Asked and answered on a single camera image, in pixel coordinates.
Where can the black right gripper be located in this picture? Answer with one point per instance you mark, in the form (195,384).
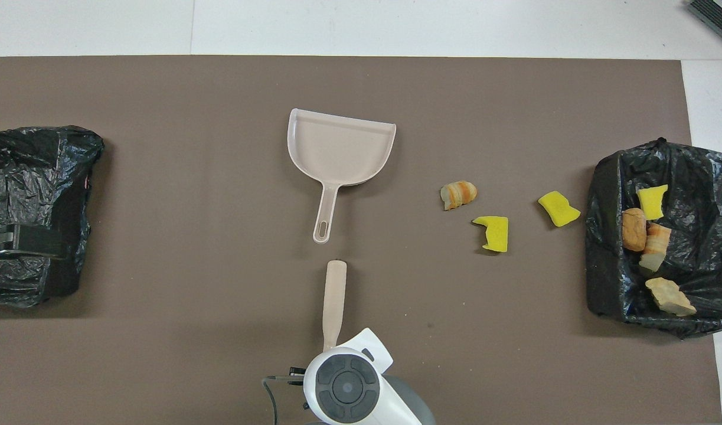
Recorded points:
(297,376)

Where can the beige brush black bristles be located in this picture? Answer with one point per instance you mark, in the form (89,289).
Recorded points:
(335,295)

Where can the beige plastic dustpan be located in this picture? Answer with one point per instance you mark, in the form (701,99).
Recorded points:
(340,147)

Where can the striped toy croissant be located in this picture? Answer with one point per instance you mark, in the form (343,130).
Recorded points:
(656,245)
(458,195)

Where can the notched yellow sponge piece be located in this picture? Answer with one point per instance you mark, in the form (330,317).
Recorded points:
(496,233)

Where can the wavy yellow sponge piece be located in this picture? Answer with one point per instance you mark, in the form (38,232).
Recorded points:
(558,209)

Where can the brown toy bread loaf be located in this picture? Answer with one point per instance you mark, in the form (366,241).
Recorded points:
(634,230)

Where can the pale toy pastry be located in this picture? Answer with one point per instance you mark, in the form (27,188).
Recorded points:
(667,295)

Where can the rectangular yellow green sponge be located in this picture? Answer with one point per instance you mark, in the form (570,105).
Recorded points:
(653,202)

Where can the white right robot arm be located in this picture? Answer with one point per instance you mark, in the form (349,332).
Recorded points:
(360,383)

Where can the black bag lined bin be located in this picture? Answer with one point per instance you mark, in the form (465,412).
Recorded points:
(30,177)
(709,248)

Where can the brown table mat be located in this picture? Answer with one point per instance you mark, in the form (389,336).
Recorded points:
(160,118)

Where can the grey ribbed panel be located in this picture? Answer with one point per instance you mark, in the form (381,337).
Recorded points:
(721,15)

